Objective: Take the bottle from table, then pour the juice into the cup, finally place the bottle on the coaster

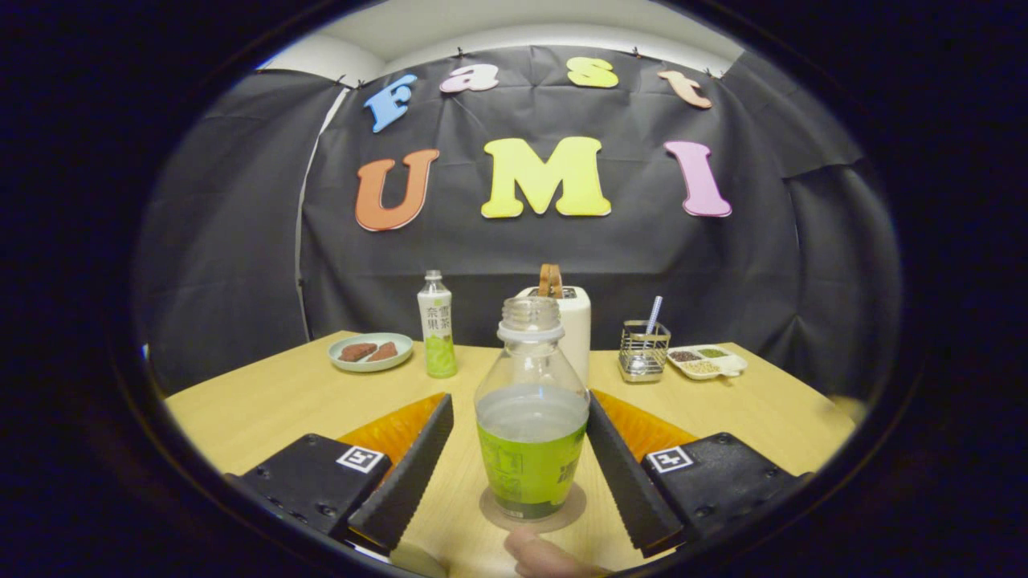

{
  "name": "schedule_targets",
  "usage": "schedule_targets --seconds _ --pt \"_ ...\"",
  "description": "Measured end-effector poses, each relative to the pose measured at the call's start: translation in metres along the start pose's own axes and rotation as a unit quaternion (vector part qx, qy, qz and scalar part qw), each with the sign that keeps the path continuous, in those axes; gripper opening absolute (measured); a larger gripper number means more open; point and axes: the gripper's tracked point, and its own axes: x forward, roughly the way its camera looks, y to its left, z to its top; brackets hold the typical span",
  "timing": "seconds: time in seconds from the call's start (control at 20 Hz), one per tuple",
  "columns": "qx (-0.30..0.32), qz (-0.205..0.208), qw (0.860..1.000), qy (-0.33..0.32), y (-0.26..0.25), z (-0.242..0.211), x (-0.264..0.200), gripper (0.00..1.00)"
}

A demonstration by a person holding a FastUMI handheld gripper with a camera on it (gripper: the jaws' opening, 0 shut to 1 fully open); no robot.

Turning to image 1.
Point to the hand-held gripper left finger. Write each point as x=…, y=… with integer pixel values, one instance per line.
x=414, y=474

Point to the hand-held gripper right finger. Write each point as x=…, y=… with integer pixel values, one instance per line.
x=626, y=478

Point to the round brown coaster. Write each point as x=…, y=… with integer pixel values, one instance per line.
x=492, y=514

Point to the clear juice bottle green label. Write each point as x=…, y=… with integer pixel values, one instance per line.
x=532, y=466

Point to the slim white green drink bottle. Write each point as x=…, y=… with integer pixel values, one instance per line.
x=438, y=329

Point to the pale green plate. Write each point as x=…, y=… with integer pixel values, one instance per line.
x=369, y=367

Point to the brown food piece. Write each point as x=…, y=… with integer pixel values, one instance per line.
x=356, y=352
x=385, y=351

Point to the white divided seed dish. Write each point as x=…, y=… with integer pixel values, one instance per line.
x=707, y=371

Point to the wooden table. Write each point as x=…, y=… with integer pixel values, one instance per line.
x=281, y=401

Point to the cream toaster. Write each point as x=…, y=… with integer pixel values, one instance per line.
x=576, y=329

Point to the pale striped straw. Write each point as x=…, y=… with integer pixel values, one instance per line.
x=654, y=313

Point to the brown toast slice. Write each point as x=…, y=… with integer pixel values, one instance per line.
x=550, y=281

